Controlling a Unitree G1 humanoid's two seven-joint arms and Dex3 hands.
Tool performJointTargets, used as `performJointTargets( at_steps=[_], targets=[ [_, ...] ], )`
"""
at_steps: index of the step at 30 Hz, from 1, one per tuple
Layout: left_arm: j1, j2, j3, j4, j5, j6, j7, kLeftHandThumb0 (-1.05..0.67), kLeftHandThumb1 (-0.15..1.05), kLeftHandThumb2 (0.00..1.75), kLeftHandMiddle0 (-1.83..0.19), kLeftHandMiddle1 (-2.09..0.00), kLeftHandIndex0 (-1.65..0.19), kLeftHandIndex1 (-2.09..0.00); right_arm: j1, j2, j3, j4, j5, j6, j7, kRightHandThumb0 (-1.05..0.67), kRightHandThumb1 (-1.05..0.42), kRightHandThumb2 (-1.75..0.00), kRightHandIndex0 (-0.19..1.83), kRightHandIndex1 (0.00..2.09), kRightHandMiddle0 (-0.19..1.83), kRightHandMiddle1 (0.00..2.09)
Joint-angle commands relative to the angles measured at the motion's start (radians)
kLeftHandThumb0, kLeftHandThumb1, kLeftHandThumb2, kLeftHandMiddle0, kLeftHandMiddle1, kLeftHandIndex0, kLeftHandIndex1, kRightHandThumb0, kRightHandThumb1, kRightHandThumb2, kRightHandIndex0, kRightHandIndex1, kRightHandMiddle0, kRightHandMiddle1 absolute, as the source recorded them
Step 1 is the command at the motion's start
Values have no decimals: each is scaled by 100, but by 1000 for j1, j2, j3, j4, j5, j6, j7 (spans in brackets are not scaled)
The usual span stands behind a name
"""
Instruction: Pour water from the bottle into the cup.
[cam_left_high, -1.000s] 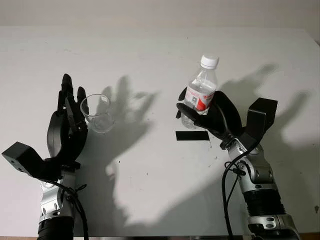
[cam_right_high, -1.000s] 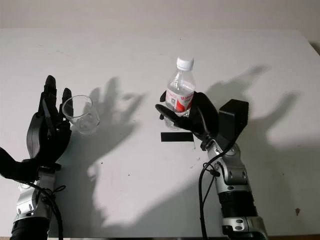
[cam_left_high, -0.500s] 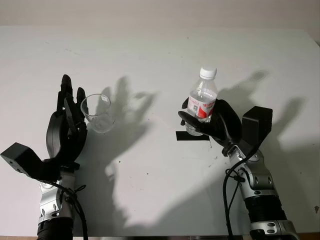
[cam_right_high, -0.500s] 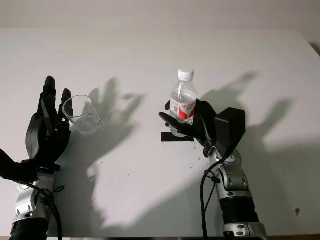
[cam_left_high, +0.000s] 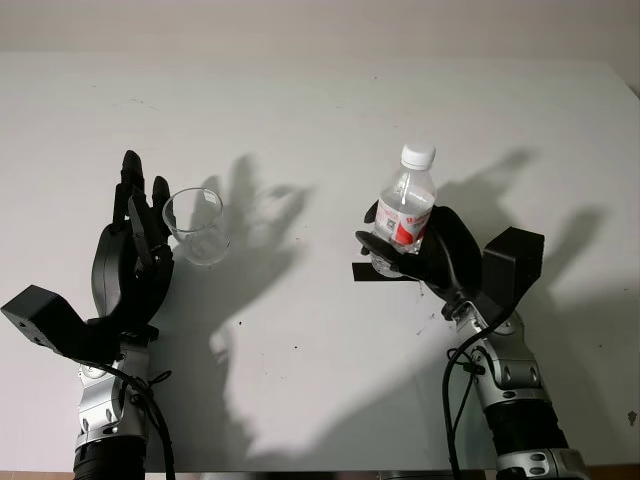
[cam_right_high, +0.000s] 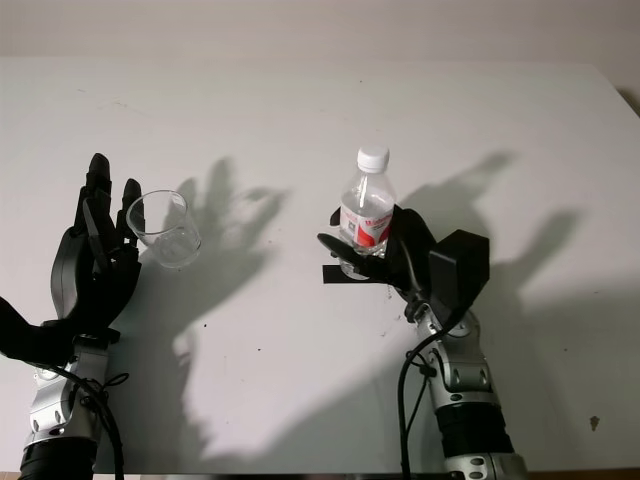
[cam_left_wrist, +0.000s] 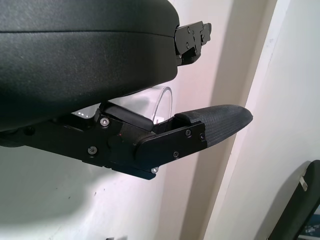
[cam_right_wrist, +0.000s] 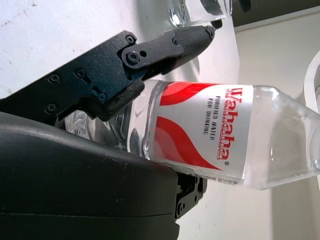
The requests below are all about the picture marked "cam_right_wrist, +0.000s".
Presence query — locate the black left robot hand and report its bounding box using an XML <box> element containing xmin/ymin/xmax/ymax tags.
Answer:
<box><xmin>200</xmin><ymin>0</ymin><xmax>252</xmax><ymax>14</ymax></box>

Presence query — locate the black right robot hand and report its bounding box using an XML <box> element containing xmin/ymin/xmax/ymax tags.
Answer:
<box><xmin>0</xmin><ymin>25</ymin><xmax>217</xmax><ymax>240</ymax></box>

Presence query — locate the clear plastic water bottle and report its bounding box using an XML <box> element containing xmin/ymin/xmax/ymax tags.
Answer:
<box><xmin>59</xmin><ymin>79</ymin><xmax>320</xmax><ymax>192</ymax></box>

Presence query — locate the clear glass cup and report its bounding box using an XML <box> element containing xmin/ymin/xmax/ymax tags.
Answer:
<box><xmin>166</xmin><ymin>0</ymin><xmax>234</xmax><ymax>28</ymax></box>

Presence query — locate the white curved object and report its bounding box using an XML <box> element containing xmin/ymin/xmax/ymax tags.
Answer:
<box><xmin>303</xmin><ymin>50</ymin><xmax>320</xmax><ymax>114</ymax></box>

